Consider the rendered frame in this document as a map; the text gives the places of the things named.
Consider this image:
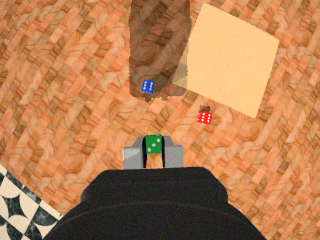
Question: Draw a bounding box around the tan square mat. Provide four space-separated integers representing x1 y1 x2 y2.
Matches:
172 3 280 118

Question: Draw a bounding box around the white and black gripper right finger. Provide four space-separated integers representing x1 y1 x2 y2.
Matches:
161 135 184 168

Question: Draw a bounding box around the green die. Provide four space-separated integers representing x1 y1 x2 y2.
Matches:
145 134 162 154

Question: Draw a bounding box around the blue die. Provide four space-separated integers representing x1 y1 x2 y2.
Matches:
141 79 155 94

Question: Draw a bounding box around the red die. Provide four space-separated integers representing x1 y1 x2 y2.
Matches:
197 111 212 124

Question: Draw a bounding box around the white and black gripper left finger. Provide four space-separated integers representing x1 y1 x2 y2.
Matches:
122 136 147 169

